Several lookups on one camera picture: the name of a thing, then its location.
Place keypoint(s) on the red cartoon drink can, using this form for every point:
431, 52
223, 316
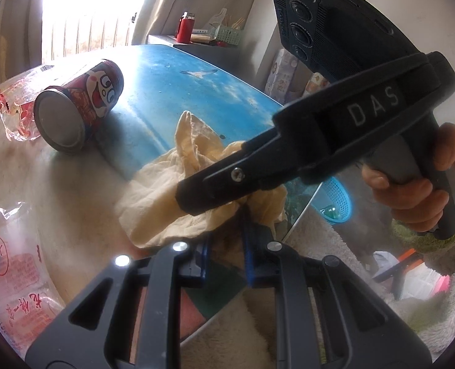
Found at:
93, 100

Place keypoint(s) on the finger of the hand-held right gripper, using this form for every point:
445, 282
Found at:
231, 178

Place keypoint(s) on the bundle of wooden chopsticks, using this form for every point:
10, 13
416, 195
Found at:
238, 23

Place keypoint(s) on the green plastic bottle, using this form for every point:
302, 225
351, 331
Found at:
329, 210

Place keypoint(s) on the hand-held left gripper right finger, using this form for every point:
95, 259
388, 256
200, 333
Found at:
250, 265

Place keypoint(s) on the red thermos bottle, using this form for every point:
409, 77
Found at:
183, 30

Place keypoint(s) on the crumpled clear plastic wrapper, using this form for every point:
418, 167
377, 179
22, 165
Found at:
219, 17

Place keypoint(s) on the toilet paper pack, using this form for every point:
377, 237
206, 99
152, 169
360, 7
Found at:
281, 77

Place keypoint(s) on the blue plastic mesh basket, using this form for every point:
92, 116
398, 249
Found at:
341, 196

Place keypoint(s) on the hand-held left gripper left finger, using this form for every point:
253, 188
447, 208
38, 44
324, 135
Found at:
202, 269

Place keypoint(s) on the clear red-printed plastic bag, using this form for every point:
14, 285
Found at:
12, 261
12, 111

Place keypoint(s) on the person's right hand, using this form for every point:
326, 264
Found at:
408, 200

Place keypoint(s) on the window railing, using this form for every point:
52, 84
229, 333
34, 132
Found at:
85, 34

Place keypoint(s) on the green perforated storage basket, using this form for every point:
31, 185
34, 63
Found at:
229, 35

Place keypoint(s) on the orange board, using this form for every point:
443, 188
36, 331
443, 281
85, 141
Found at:
409, 255

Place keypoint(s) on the beige paper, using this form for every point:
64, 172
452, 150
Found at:
162, 192

